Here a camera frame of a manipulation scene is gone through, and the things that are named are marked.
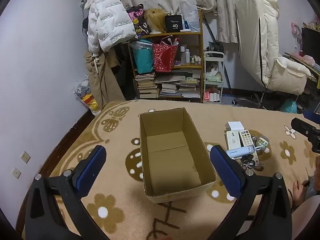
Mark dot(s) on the white wall outlet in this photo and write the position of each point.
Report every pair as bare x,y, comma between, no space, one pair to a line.
25,157
16,173

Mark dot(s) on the hanging tan trousers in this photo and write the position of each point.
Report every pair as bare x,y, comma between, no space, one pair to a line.
100,80

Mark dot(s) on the teal storage bag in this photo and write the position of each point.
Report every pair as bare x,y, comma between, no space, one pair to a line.
143,57

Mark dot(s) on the wooden shelf unit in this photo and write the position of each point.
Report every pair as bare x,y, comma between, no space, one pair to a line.
201,55

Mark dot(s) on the office chair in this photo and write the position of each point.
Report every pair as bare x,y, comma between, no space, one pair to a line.
257,100

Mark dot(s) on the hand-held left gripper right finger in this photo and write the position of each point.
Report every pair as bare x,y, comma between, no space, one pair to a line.
225,170

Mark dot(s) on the person's bare leg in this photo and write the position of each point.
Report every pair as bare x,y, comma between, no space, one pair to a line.
307,217

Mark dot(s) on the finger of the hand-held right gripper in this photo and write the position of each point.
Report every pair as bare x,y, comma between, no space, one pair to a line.
312,116
305,131

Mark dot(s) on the black monitor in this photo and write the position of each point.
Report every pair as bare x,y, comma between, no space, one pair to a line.
311,42

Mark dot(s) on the pink desk fan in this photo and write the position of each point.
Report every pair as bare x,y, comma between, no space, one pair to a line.
296,32

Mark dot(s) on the white puffer jacket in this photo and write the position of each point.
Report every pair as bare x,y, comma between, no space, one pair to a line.
107,17

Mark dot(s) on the white trolley cart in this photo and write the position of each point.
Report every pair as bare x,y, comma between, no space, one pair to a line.
205,85

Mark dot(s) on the stack of old books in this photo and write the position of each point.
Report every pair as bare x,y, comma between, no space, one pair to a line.
147,85

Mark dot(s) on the plastic bag of toys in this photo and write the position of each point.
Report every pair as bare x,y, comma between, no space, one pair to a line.
86,97

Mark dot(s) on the black pink patterned bag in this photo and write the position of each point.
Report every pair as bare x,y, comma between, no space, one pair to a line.
140,20

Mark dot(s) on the pink tubes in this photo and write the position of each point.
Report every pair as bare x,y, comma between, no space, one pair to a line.
207,97

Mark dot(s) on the patterned earbuds case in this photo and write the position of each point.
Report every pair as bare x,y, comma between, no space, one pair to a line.
262,142

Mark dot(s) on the red gift bag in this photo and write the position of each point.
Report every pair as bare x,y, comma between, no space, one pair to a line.
163,57

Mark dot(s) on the tan flower print blanket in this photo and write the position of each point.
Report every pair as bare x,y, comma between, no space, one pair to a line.
120,140

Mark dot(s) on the white brown soft bundle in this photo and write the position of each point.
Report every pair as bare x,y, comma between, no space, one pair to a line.
212,70

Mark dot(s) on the pile of magazines and papers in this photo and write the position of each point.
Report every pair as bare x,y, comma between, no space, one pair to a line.
180,87

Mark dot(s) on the white charger block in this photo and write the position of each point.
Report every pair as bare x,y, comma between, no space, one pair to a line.
235,125

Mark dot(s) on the tall clear bottle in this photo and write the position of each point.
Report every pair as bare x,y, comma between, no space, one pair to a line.
182,55

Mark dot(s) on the white socket panel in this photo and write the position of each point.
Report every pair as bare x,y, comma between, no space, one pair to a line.
233,140

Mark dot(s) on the blonde wig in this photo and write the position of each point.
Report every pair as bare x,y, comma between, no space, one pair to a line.
155,20

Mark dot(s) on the white remote control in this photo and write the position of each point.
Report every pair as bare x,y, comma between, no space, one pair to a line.
246,137

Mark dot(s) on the white plastic bottle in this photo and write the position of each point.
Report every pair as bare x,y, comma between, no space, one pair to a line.
188,56

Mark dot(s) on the black cosmetics box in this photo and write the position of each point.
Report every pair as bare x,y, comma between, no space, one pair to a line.
173,23

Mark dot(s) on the cardboard box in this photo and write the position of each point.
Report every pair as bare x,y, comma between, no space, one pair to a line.
172,160

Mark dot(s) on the white plastic bag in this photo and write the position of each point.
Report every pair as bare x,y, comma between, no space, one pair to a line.
190,12

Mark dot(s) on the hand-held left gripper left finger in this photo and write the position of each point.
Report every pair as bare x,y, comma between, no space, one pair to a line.
91,170

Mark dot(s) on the pale green packet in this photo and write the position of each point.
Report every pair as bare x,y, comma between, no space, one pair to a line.
213,78

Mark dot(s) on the cluttered desk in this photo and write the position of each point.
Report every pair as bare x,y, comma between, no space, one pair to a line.
312,76

